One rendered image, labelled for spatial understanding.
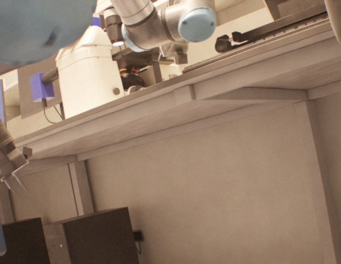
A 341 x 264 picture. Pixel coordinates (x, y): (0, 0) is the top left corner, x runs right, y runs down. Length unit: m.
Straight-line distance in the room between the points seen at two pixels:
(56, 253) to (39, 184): 1.06
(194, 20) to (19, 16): 0.76
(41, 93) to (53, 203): 1.53
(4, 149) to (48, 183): 1.88
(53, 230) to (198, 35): 1.30
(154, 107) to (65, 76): 0.42
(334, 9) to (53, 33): 0.29
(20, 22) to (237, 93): 0.97
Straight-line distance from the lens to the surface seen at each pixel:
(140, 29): 1.10
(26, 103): 2.20
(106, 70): 1.42
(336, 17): 0.49
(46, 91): 1.57
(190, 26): 1.07
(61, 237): 2.06
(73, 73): 1.44
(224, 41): 1.14
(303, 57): 0.94
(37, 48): 0.36
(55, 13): 0.36
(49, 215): 3.06
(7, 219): 3.41
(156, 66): 1.50
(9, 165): 1.15
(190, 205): 2.15
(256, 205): 1.96
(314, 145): 1.68
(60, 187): 2.90
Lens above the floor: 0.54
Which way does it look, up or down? 4 degrees up
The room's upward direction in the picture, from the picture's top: 11 degrees counter-clockwise
